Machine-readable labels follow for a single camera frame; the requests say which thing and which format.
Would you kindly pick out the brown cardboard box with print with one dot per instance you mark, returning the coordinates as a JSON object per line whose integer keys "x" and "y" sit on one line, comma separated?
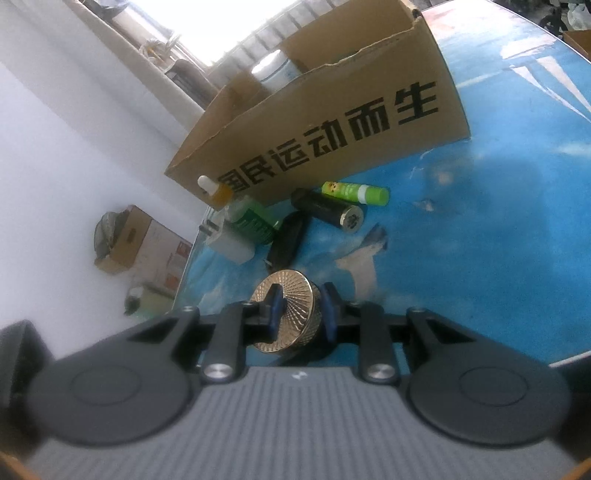
{"x": 374, "y": 87}

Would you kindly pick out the white plug charger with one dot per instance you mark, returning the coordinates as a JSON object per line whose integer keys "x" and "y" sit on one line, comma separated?
{"x": 223, "y": 239}

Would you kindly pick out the gold ribbed round jar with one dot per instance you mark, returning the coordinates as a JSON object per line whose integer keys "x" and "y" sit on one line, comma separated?
{"x": 302, "y": 315}

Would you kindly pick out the white supplement bottle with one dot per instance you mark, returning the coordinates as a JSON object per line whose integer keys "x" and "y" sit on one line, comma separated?
{"x": 276, "y": 71}

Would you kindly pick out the small cardboard box on floor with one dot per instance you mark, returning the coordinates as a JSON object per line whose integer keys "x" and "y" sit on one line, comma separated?
{"x": 132, "y": 241}

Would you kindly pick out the green lip balm tube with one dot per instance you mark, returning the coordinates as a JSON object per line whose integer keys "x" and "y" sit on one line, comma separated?
{"x": 357, "y": 193}

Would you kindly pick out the black cylindrical flashlight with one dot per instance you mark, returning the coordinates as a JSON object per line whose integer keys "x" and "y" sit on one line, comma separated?
{"x": 346, "y": 216}

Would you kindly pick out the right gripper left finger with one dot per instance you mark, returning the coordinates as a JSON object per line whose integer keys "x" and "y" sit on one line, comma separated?
{"x": 137, "y": 383}

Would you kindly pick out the amber dropper bottle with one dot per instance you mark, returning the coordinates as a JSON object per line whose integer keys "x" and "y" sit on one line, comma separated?
{"x": 218, "y": 194}

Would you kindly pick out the green labelled small box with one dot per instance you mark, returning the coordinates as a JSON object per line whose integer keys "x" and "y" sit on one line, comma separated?
{"x": 252, "y": 220}

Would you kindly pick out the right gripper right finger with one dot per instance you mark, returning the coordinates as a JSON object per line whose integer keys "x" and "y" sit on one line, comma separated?
{"x": 458, "y": 382}

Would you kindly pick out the black oblong case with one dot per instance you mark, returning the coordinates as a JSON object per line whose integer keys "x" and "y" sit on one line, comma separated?
{"x": 287, "y": 242}

